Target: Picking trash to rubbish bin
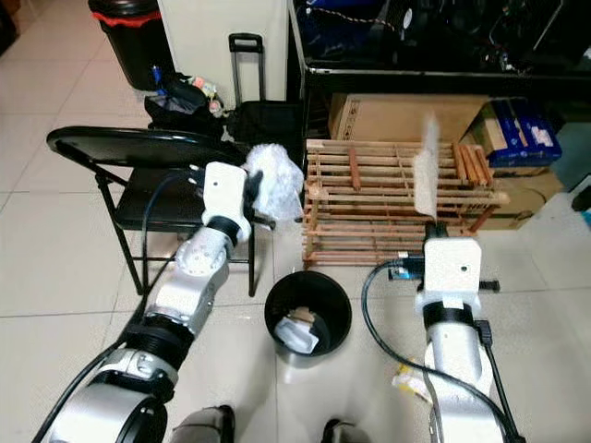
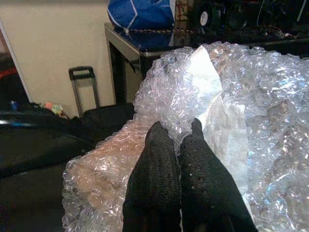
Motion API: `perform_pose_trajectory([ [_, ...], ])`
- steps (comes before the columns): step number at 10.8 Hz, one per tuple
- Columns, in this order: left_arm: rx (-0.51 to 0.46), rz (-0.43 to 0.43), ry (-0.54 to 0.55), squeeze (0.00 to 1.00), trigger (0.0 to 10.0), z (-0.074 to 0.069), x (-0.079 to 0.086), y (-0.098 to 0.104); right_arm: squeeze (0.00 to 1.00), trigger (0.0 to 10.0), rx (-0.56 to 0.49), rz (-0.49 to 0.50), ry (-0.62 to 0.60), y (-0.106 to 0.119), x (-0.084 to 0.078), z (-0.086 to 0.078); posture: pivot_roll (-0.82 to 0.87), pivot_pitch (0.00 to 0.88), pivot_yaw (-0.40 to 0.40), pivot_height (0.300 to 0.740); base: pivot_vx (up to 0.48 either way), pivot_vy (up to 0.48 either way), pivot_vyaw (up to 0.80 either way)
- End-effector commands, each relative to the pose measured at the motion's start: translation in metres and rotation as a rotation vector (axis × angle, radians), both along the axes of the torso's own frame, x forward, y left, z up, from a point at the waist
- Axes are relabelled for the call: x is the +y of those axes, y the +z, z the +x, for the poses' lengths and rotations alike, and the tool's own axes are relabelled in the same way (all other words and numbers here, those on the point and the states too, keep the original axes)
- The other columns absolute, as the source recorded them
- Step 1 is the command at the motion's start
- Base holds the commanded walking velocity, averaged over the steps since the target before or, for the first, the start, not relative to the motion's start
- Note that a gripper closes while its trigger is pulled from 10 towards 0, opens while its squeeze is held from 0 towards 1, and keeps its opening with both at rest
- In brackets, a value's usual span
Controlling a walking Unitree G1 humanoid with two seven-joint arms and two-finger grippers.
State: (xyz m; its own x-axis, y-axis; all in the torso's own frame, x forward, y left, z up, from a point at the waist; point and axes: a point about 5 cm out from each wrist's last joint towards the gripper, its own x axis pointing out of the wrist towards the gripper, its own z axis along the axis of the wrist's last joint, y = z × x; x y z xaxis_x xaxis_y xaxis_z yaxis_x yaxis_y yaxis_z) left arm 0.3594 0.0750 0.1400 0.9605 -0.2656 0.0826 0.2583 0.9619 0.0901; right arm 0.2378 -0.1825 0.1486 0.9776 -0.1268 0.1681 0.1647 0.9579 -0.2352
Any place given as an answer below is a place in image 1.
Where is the yellow white snack packet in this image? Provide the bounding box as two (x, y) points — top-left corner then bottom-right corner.
(392, 362), (433, 404)

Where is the short wooden stick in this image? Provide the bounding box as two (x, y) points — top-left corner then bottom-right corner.
(349, 148), (363, 190)

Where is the brown cardboard piece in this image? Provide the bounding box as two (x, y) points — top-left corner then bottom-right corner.
(413, 115), (442, 221)

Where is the blue fabric bag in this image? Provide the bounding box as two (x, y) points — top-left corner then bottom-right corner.
(300, 7), (403, 61)

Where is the round black rubbish bin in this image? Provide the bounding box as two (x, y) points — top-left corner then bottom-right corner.
(265, 270), (354, 359)

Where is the clear plastic bag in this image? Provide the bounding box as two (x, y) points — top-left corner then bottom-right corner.
(243, 141), (306, 222)

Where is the black bag with colourful charms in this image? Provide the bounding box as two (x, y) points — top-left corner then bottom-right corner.
(145, 74), (227, 130)

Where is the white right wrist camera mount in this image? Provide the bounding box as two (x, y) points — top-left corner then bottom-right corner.
(422, 237), (483, 301)

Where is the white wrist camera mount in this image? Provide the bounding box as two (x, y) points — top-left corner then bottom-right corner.
(203, 162), (252, 227)
(422, 237), (483, 301)

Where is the grey robot foot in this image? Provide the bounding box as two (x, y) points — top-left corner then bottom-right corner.
(171, 406), (236, 443)
(323, 420), (380, 443)

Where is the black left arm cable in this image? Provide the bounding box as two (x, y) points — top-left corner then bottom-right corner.
(143, 168), (211, 305)

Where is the black metal shelf rack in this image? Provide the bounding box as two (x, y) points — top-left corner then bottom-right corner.
(289, 0), (591, 98)

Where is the black bin with red liner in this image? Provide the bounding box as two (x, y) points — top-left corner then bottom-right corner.
(88, 0), (163, 90)

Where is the wooden slat rack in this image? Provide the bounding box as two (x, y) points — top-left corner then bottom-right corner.
(302, 138), (511, 269)

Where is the black trolley suitcase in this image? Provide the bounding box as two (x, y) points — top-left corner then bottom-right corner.
(228, 32), (304, 149)

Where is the blue white box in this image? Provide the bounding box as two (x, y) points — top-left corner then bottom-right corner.
(485, 97), (564, 169)

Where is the large brown cardboard box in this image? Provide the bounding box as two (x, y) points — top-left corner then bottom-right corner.
(328, 92), (490, 144)

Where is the black folding chair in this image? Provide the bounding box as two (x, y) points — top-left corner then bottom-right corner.
(46, 126), (283, 296)

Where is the grey robot right foot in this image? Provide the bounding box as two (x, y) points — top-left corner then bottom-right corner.
(323, 420), (380, 443)

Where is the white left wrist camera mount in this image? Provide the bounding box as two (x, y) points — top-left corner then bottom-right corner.
(203, 162), (252, 227)

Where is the grey robot left foot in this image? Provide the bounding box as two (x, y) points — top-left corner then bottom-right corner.
(171, 406), (236, 443)

